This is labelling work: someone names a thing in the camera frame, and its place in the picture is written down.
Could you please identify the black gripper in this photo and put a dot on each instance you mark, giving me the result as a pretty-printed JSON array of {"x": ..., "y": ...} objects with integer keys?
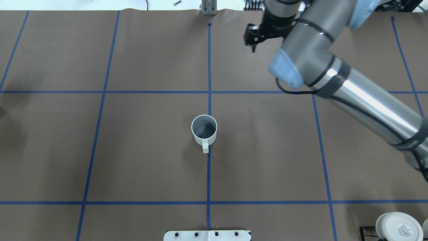
[{"x": 275, "y": 26}]

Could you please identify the white mug grey inside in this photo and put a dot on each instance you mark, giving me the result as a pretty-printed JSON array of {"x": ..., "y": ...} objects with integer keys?
[{"x": 204, "y": 129}]

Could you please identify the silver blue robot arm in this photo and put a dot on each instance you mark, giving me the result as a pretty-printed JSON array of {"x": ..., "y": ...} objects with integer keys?
[{"x": 305, "y": 63}]

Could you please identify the white cup on rack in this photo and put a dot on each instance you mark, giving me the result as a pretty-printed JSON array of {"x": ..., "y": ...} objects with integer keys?
[
  {"x": 399, "y": 226},
  {"x": 425, "y": 228}
]

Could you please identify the aluminium frame post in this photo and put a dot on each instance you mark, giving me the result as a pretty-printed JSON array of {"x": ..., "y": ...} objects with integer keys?
[{"x": 209, "y": 7}]

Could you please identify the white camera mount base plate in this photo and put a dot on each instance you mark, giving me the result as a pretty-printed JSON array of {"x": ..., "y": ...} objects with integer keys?
[{"x": 208, "y": 235}]

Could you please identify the black wire cup rack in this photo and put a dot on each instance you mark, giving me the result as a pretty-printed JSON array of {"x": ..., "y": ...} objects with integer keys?
[{"x": 368, "y": 233}]

